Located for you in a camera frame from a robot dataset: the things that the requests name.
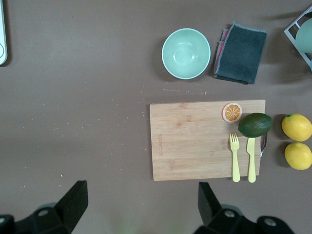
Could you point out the wooden cutting board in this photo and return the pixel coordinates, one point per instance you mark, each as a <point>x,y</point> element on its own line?
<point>190,146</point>

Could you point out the yellow lemon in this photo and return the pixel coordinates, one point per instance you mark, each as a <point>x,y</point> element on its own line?
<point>298,156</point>
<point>297,127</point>

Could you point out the pale green cup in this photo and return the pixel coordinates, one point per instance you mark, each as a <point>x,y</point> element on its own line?
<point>306,36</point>

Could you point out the yellow plastic fork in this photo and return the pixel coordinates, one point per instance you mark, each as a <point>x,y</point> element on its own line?
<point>235,158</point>

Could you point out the dark grey folded cloth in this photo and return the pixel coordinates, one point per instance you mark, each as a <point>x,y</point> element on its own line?
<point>241,53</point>

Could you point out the yellow plastic knife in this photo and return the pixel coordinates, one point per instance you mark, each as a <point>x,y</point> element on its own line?
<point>251,161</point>

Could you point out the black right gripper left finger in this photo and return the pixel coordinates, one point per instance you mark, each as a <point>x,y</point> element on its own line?
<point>65,209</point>

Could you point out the orange slice toy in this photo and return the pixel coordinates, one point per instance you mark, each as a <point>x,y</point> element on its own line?
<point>232,112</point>

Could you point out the dark green avocado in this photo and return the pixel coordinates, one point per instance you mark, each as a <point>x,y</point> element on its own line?
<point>254,124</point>

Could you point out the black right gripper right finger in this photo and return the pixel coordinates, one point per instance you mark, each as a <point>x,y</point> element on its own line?
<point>212,217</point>

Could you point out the cream bear print tray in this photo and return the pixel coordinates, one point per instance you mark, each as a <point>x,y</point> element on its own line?
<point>2,36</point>

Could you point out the mint green bowl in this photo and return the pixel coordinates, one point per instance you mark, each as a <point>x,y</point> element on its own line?
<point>186,53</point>

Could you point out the small metal spoon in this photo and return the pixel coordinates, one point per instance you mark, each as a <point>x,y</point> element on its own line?
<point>263,146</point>

